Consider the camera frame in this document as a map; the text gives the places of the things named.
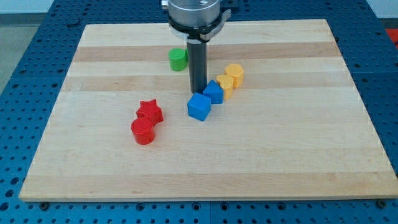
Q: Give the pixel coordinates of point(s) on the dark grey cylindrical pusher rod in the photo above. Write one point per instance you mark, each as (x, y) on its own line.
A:
(197, 62)

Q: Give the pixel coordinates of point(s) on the yellow hexagon block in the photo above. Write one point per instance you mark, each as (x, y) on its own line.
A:
(236, 72)

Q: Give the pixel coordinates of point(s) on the red star block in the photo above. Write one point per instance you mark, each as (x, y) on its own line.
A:
(150, 110)

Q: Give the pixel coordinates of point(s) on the blue triangular block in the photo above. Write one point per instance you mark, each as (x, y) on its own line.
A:
(214, 92)

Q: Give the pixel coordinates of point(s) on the wooden board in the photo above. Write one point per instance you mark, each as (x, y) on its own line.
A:
(296, 129)

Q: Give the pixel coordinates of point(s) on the green cylinder block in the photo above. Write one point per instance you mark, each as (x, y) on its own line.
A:
(177, 59)

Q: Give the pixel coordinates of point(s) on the red cylinder block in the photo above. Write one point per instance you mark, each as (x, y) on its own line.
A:
(143, 131)

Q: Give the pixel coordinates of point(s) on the blue perforated table plate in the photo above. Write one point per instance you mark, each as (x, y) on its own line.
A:
(30, 94)

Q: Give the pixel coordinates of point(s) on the yellow heart block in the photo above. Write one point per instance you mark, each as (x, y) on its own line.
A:
(226, 84)

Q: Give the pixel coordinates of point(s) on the blue cube block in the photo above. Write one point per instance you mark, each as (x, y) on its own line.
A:
(199, 106)

